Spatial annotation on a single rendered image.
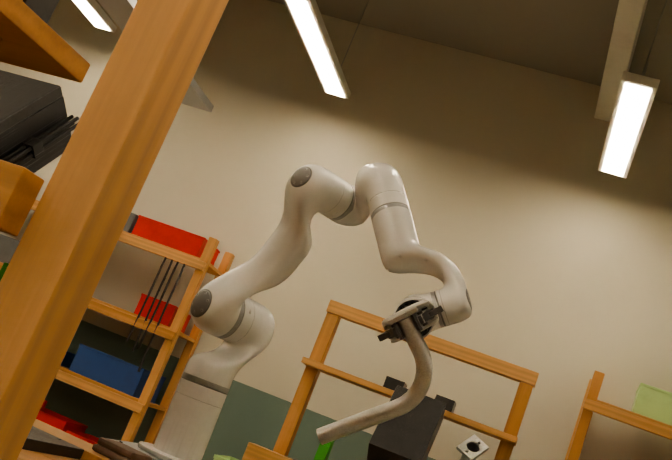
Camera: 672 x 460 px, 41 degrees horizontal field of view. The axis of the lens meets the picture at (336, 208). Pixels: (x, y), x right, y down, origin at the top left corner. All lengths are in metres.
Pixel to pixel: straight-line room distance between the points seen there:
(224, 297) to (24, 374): 0.94
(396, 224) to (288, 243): 0.32
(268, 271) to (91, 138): 0.92
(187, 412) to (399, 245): 0.66
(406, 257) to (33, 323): 0.89
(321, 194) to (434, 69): 5.97
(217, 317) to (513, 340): 5.22
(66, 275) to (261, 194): 6.58
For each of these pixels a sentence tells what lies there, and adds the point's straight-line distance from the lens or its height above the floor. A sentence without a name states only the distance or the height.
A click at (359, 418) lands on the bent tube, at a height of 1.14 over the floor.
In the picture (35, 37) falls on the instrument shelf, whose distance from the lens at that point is 1.57.
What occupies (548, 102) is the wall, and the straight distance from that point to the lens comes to 7.85.
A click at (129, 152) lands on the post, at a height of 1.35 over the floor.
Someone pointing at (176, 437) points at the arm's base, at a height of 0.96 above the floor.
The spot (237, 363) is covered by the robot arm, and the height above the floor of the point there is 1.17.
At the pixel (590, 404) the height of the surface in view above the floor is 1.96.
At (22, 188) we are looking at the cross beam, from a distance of 1.32.
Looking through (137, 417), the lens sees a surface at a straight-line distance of 7.08.
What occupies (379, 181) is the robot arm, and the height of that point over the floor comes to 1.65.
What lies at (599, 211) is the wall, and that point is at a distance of 7.52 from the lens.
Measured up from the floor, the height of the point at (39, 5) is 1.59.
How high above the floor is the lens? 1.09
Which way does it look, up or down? 14 degrees up
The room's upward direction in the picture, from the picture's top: 22 degrees clockwise
